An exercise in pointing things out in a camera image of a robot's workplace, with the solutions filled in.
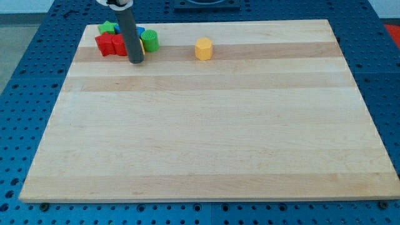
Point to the red object at right edge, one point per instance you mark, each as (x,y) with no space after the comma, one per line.
(394,32)

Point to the light wooden board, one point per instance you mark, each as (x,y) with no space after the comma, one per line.
(274,115)

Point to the yellow block behind rod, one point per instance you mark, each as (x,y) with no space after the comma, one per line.
(142,47)

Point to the red star block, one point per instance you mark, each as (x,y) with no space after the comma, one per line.
(105,44)

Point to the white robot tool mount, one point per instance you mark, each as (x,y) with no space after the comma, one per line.
(118,3)

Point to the red rounded block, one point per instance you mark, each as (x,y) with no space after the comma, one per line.
(119,45)

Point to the green cylinder block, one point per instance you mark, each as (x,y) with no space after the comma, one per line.
(150,40)

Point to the blue block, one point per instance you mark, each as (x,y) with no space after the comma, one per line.
(140,30)

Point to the green star block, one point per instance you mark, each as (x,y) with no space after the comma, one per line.
(107,27)

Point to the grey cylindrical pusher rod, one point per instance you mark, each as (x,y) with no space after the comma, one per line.
(128,28)

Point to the yellow hexagon block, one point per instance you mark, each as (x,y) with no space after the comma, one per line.
(204,49)

